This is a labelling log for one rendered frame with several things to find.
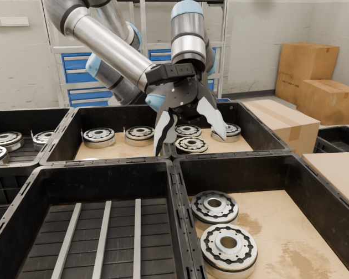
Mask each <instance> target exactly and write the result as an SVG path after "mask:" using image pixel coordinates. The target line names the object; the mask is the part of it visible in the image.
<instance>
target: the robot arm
mask: <svg viewBox="0 0 349 279"><path fill-rule="evenodd" d="M44 4H45V8H46V11H47V14H48V16H49V18H50V20H51V21H52V23H53V24H54V26H55V27H56V29H57V30H58V31H59V32H61V33H62V35H64V36H65V37H67V38H68V39H69V40H77V41H78V42H79V43H80V44H82V45H83V46H84V47H86V48H87V49H88V50H90V51H91V52H92V54H91V56H90V58H89V60H88V62H87V63H86V70H87V72H89V73H90V74H91V75H92V77H94V78H95V79H97V80H98V81H99V82H100V83H102V84H103V85H104V86H105V87H106V88H108V89H109V90H110V91H111V92H112V94H113V95H114V97H115V99H116V100H117V101H118V103H120V104H121V105H125V104H127V103H129V102H130V101H131V100H132V99H133V98H134V97H135V96H136V95H137V94H138V92H139V91H140V90H142V91H143V92H144V93H146V94H147V97H146V103H147V104H148V105H149V106H150V107H151V108H152V109H154V110H155V111H156V112H157V118H156V123H155V134H154V155H155V156H156V157H158V155H159V153H160V151H161V149H162V144H163V143H173V142H174V141H175V140H176V137H177V134H176V132H175V125H176V123H177V116H176V115H173V111H174V110H175V112H177V115H179V119H180V120H182V121H183V122H186V123H188V124H190V122H192V123H195V122H198V121H199V119H200V118H202V117H206V118H207V122H208V123H209V124H211V125H212V127H213V129H214V132H215V133H216V134H217V135H218V136H219V137H220V138H221V139H222V140H223V141H225V140H226V139H227V137H226V129H225V128H228V125H227V124H226V123H225V122H224V121H223V118H222V115H221V113H220V111H219V110H218V109H217V100H216V94H215V93H214V92H213V91H212V90H211V89H210V88H209V87H208V76H210V75H212V74H213V73H214V71H215V69H216V67H217V61H216V59H215V52H214V50H213V49H212V46H211V43H210V41H209V38H208V34H207V31H206V29H205V26H204V15H203V11H202V7H201V6H200V5H199V4H198V3H197V2H195V1H192V0H184V1H181V2H178V3H177V4H176V5H175V6H174V7H173V9H172V13H171V20H170V24H171V63H172V64H158V65H156V64H154V63H153V62H152V61H150V60H149V59H147V58H146V57H145V56H143V55H142V54H141V53H139V52H138V51H137V50H138V49H139V47H140V45H141V44H142V36H141V34H140V33H139V32H138V30H137V29H136V27H135V26H133V25H132V24H131V23H129V22H126V21H125V19H124V17H123V15H122V13H121V10H120V7H119V5H118V3H117V1H116V0H44ZM89 7H90V8H91V9H92V10H93V12H94V14H95V15H96V17H97V19H98V20H99V22H98V21H97V20H96V19H94V18H93V17H92V16H91V12H90V11H89V10H88V9H89Z"/></svg>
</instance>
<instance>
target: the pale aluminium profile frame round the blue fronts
mask: <svg viewBox="0 0 349 279"><path fill-rule="evenodd" d="M39 3H40V9H41V13H42V18H43V23H44V29H45V35H46V38H47V43H48V49H49V55H50V60H51V64H52V69H53V75H54V80H55V85H56V89H57V95H58V100H59V106H60V107H70V103H69V98H68V92H67V89H82V88H90V87H105V86H104V85H103V84H102V83H100V82H99V81H93V82H78V83H69V84H66V82H65V75H64V69H63V63H62V59H61V53H58V59H59V63H57V62H56V58H55V53H54V49H53V48H54V47H53V41H52V35H51V31H50V25H49V20H48V14H47V11H46V8H45V4H44V0H39ZM228 5H229V0H224V1H223V15H222V31H221V39H220V41H221V42H222V46H220V55H216V59H219V70H218V73H215V74H212V75H210V76H208V79H218V86H217V89H214V91H217V97H216V99H221V97H222V82H223V69H224V54H225V41H226V33H227V19H228ZM129 7H130V23H131V24H132V25H133V26H135V23H134V5H133V2H129ZM140 16H141V36H142V45H143V50H142V55H143V56H145V57H146V58H147V40H146V15H145V0H140ZM52 25H53V31H54V37H55V43H56V47H60V41H59V35H58V30H57V29H56V27H55V26H54V24H52ZM223 43H224V46H223ZM144 45H145V46H144ZM50 49H52V53H51V50H50ZM57 67H60V71H61V76H62V80H63V84H60V79H59V73H58V68H57ZM62 90H64V92H65V101H64V100H63V94H62Z"/></svg>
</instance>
